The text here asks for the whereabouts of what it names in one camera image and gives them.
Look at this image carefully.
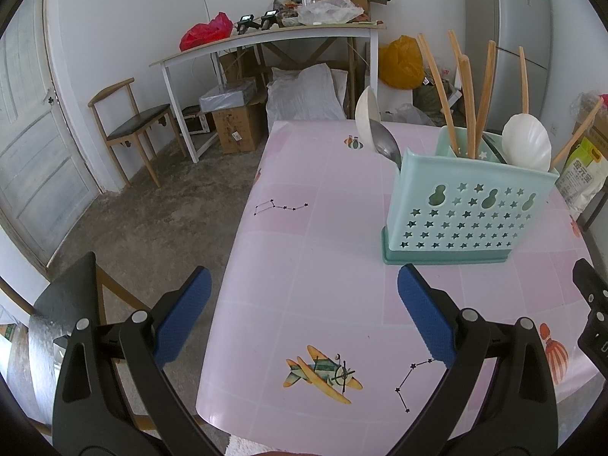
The wooden chair with dark seat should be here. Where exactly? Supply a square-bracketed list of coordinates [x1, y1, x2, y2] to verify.
[89, 77, 187, 188]

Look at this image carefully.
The metal spoon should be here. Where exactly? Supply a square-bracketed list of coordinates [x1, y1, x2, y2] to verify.
[368, 118, 404, 172]

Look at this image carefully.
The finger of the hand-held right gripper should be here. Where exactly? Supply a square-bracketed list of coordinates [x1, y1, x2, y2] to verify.
[572, 259, 608, 306]
[577, 306, 608, 372]

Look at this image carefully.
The wooden chair frame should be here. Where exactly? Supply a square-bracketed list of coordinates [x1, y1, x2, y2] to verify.
[92, 263, 210, 438]

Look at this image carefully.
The yellow plastic bag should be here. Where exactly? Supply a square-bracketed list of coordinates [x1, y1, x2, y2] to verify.
[377, 35, 424, 90]

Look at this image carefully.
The clear plastic bag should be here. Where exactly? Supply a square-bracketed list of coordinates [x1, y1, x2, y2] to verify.
[297, 0, 364, 25]

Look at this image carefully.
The yellow-green rice bag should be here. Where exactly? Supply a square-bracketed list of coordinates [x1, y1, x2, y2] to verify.
[556, 137, 608, 214]

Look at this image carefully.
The open cardboard box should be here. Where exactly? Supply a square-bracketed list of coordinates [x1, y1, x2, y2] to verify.
[572, 116, 608, 146]

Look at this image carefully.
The pink printed tablecloth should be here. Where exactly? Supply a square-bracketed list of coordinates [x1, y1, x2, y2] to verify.
[196, 120, 604, 438]

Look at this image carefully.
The brown cardboard box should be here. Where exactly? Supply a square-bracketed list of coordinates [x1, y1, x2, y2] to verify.
[211, 102, 267, 154]

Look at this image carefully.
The teal star-holed utensil holder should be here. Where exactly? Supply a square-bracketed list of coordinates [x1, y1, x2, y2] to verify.
[382, 126, 561, 267]

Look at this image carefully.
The small white oven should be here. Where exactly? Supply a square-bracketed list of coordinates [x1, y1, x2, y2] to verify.
[183, 107, 212, 136]

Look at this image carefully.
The white panelled door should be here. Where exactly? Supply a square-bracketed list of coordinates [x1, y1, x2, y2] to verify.
[0, 0, 103, 269]

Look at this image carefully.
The dark metal utensil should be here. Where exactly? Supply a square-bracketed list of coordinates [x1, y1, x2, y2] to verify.
[482, 132, 508, 162]

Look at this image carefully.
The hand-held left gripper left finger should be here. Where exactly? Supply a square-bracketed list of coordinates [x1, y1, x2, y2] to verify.
[52, 266, 224, 456]

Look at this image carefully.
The dark green bag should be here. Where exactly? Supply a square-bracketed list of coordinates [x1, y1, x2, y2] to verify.
[413, 81, 459, 115]

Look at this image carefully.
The white woven sack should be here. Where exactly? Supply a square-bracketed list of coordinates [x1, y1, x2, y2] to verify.
[266, 63, 347, 124]

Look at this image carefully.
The white shell-shaped spoon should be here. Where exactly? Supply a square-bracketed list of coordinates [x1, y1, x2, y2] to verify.
[502, 113, 553, 172]

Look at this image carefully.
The red plastic bag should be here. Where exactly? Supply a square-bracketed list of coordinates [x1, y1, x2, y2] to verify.
[179, 12, 233, 52]

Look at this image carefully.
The white oval spoon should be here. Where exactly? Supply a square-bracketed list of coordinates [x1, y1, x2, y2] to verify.
[355, 85, 382, 150]

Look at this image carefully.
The white-legged wooden desk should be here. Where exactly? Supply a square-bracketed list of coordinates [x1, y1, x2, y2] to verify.
[149, 23, 388, 163]

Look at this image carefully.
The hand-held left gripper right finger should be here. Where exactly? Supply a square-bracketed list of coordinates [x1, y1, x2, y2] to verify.
[389, 263, 557, 456]

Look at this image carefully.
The silver refrigerator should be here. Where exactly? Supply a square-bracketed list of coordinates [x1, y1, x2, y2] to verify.
[463, 0, 554, 134]

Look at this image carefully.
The tall cardboard box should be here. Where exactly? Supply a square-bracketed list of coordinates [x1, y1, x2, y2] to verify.
[218, 50, 260, 81]

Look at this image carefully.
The plastic-wrapped white box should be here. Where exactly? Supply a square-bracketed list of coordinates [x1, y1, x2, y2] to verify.
[198, 81, 257, 112]

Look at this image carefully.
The bundle of wooden chopsticks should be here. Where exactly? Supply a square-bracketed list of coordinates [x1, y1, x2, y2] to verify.
[417, 30, 605, 168]

